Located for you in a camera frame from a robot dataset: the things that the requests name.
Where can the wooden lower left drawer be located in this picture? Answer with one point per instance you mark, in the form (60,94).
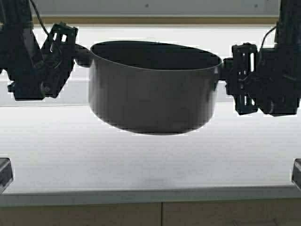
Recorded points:
(83,215)

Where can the dark left base block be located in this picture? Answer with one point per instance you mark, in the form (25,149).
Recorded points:
(6,174)

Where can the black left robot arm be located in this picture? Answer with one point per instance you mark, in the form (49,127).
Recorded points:
(15,19)

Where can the dark right base block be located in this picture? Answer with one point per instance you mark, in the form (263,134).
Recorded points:
(296,173)

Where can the dark base block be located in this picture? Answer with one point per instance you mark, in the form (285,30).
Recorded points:
(296,173)
(6,174)

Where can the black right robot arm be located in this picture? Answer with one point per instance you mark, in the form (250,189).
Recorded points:
(288,33)

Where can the grey pot with black handles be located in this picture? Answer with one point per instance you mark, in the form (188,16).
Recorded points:
(151,87)

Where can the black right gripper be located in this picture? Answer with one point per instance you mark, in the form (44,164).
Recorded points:
(280,79)

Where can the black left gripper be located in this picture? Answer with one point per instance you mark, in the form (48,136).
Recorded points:
(40,73)

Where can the wooden drawer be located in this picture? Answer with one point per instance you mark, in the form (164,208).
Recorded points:
(83,215)
(268,212)

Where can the wooden lower right drawer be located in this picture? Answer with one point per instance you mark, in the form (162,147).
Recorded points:
(268,212)

